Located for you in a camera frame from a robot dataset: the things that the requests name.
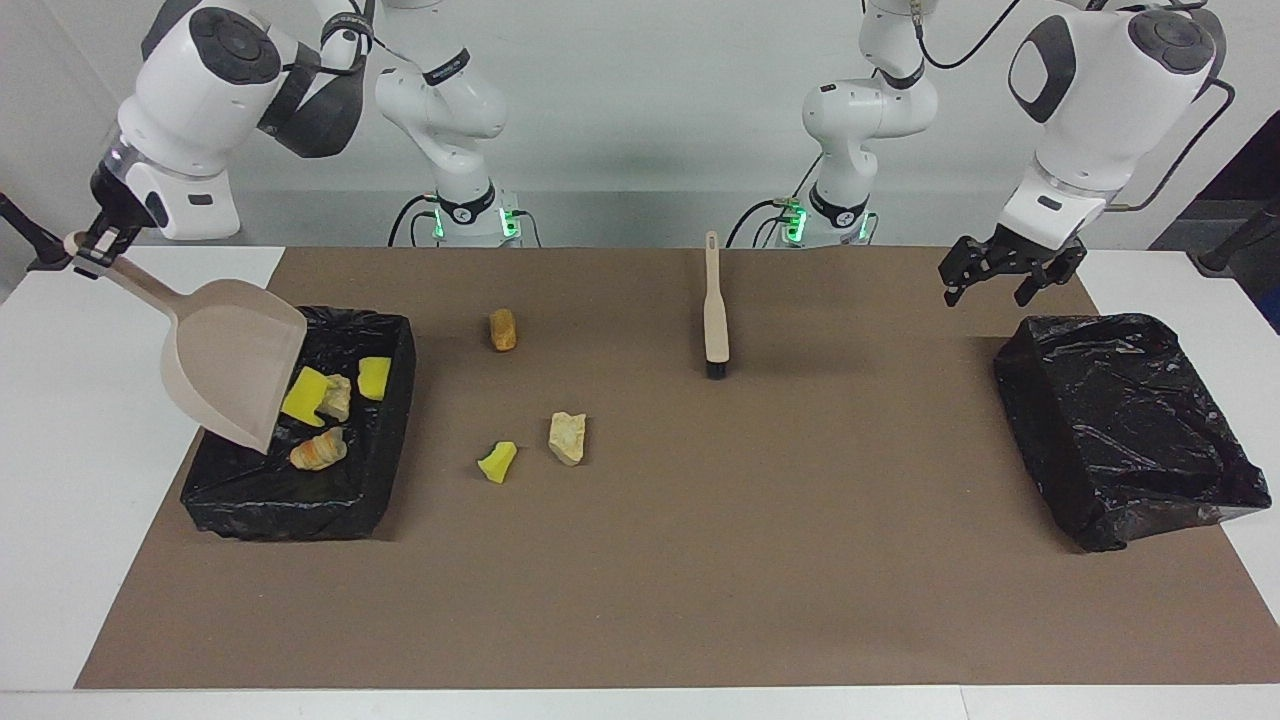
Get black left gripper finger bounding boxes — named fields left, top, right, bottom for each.
left=938, top=238, right=1006, bottom=307
left=1015, top=250, right=1089, bottom=308

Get beige plastic dustpan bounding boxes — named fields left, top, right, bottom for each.
left=64, top=232, right=308, bottom=456

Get beige hand brush black bristles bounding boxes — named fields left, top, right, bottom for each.
left=703, top=231, right=731, bottom=379

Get orange striped croissant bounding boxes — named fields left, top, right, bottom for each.
left=289, top=427, right=348, bottom=472

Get small yellow green sponge piece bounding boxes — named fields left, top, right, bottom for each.
left=477, top=440, right=519, bottom=485

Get black bag lined bin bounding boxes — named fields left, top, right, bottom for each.
left=993, top=313, right=1273, bottom=553
left=180, top=306, right=417, bottom=543

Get black stand leg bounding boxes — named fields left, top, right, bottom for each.
left=1197, top=195, right=1280, bottom=276
left=0, top=192, right=79, bottom=273

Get brown table mat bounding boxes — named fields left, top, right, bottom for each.
left=75, top=247, right=1280, bottom=691

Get black left arm base cable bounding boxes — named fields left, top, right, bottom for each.
left=727, top=198, right=801, bottom=248

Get black arm base cable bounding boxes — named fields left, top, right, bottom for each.
left=727, top=198, right=801, bottom=248
left=388, top=195, right=441, bottom=248

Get black right arm base cable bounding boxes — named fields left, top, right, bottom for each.
left=388, top=195, right=441, bottom=248

